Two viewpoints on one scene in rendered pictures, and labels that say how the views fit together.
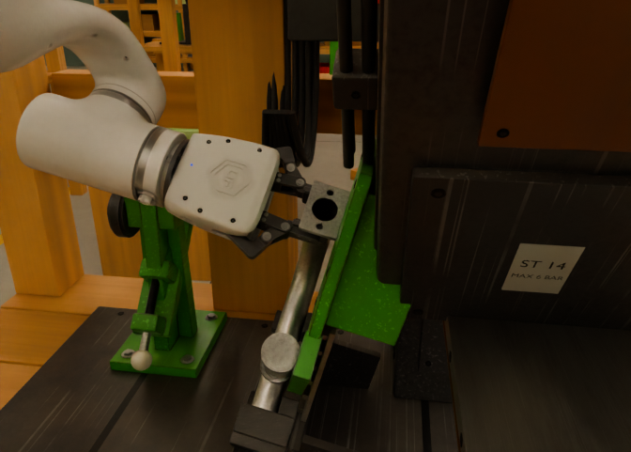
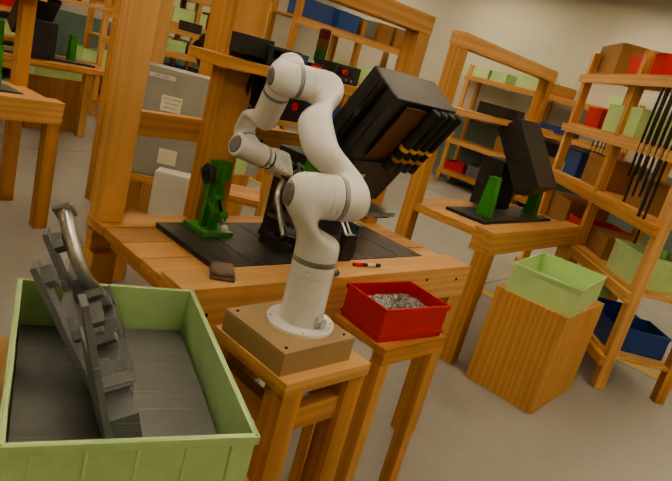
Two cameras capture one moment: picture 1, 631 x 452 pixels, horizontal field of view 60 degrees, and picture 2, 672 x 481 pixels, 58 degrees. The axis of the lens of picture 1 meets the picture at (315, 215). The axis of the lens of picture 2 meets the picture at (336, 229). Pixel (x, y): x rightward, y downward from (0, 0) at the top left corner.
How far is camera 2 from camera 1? 2.01 m
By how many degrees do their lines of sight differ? 53
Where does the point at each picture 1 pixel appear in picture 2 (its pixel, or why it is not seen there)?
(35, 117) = (247, 140)
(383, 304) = not seen: hidden behind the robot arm
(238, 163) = (284, 156)
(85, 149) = (259, 151)
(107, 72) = (248, 127)
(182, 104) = (186, 130)
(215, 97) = (219, 130)
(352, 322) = not seen: hidden behind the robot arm
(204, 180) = (280, 161)
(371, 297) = not seen: hidden behind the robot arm
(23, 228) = (117, 186)
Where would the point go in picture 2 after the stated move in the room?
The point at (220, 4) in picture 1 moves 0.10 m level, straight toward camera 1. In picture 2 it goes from (230, 97) to (251, 104)
